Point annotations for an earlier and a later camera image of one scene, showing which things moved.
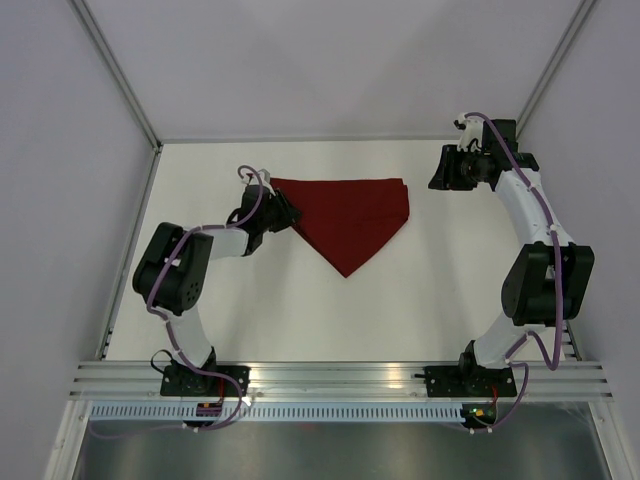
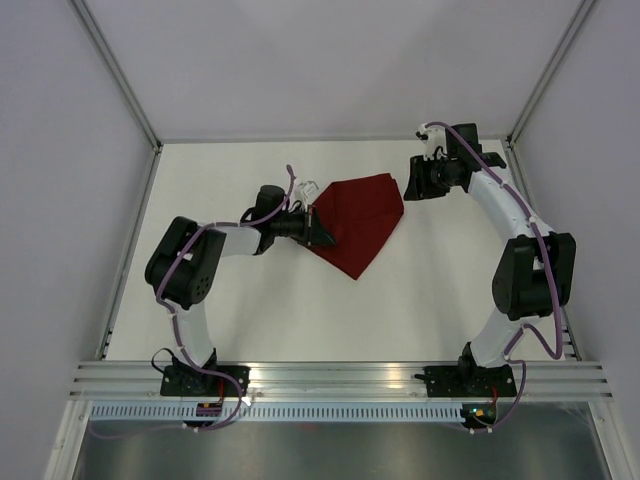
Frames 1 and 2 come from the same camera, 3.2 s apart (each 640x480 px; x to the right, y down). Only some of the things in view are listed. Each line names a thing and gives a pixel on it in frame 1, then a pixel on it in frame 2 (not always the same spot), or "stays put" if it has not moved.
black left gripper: (289, 214) → (313, 231)
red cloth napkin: (347, 220) stays put
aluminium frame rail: (341, 380) stays put
